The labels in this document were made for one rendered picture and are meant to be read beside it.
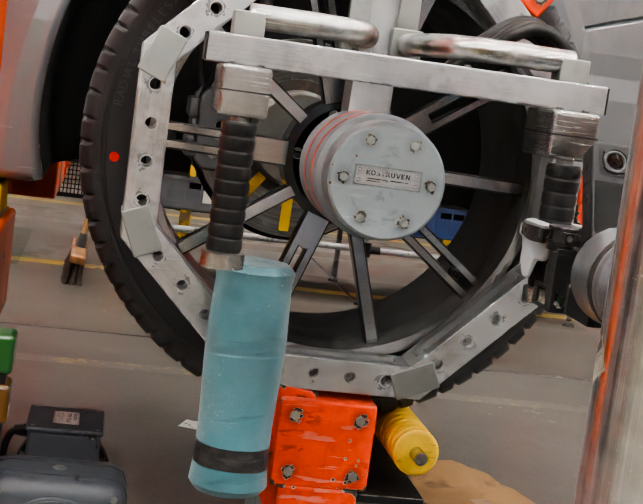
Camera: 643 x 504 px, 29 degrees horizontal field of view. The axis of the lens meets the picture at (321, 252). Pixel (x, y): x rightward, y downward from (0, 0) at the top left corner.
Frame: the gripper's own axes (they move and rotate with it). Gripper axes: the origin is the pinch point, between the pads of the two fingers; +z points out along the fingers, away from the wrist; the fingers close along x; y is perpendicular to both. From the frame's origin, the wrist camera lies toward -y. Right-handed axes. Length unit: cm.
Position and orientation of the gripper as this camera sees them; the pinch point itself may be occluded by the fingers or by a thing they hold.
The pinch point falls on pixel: (547, 224)
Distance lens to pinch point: 134.9
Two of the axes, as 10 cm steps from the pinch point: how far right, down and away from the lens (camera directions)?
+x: 9.8, 1.1, 1.7
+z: -1.5, -1.5, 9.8
